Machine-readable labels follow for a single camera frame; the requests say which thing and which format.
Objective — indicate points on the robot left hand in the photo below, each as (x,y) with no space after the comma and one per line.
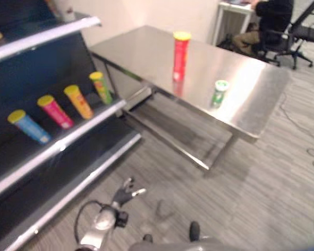
(123,194)

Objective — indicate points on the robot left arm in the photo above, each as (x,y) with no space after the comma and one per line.
(100,230)

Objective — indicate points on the robot dark foot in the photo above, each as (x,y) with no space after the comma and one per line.
(194,230)

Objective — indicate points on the orange chip can yellow lid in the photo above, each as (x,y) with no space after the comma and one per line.
(79,102)

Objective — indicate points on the dark shop shelf unit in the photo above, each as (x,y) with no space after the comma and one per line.
(42,130)

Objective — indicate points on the pink chip can yellow lid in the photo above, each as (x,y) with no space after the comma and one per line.
(56,112)

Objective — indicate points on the green chip can yellow lid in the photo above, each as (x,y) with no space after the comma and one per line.
(101,88)

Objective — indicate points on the blue chip can yellow lid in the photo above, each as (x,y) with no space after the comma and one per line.
(30,127)

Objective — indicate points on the stainless steel table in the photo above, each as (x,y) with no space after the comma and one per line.
(193,86)

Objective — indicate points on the green chip can white lid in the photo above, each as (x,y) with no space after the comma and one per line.
(219,92)

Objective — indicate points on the red chip can yellow lid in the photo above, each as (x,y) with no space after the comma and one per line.
(180,56)

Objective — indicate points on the white cup with print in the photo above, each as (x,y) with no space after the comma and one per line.
(64,9)

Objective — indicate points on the white desk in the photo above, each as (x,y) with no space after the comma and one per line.
(233,15)

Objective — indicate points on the person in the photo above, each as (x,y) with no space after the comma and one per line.
(267,23)

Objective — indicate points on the black office chair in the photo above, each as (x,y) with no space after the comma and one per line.
(295,36)

